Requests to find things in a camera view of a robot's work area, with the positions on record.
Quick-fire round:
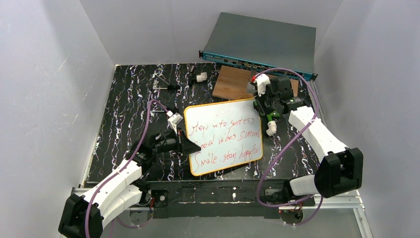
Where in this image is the white pipe elbow fitting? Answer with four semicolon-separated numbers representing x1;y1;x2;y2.
266;121;277;136

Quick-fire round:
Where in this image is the orange framed whiteboard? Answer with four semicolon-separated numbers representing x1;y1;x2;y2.
184;99;263;177

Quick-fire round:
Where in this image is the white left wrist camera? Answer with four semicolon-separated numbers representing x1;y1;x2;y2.
166;111;183;132

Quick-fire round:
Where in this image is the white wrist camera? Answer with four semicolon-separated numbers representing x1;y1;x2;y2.
166;111;183;132
251;74;270;96

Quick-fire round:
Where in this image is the teal network switch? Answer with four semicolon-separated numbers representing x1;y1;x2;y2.
199;12;318;81

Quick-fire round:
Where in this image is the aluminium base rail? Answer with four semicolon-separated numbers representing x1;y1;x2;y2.
60;185;373;238

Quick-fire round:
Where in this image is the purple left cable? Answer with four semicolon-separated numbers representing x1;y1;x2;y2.
84;99;171;238

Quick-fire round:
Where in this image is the brown wooden board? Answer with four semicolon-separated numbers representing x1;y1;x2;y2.
211;65;300;102

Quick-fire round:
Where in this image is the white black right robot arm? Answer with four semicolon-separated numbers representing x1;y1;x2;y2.
250;74;364;207

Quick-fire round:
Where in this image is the white black pipe fitting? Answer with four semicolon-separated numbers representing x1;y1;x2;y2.
188;72;208;84

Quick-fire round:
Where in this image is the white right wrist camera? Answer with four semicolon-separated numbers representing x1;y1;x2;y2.
251;74;270;96

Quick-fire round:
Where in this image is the grey metal bracket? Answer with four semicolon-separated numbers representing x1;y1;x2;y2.
246;78;257;94

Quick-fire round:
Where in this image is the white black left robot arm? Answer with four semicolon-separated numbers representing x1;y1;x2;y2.
58;130;201;238

